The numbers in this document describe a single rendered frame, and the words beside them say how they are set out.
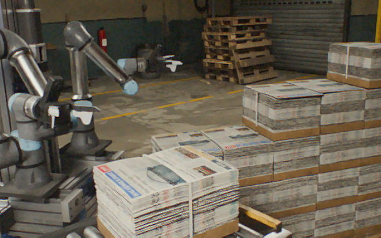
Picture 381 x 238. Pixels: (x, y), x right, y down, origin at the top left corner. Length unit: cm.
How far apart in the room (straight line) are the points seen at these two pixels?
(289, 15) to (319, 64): 139
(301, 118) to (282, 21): 807
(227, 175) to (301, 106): 103
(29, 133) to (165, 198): 54
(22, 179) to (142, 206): 77
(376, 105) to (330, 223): 74
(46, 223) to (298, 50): 868
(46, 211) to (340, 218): 168
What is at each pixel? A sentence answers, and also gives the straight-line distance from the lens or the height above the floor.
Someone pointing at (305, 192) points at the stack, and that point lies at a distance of 242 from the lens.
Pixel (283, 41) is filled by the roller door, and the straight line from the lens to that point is 1024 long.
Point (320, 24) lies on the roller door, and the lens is 966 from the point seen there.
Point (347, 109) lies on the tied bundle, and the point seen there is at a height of 96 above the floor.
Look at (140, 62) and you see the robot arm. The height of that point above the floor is 124.
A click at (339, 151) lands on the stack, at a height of 72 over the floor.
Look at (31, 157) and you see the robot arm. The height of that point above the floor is 95.
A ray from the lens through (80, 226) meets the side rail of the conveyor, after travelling 150.
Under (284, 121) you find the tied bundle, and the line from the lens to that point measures 219.
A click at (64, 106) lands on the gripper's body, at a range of 130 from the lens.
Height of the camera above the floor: 152
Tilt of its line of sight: 15 degrees down
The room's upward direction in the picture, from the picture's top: 1 degrees counter-clockwise
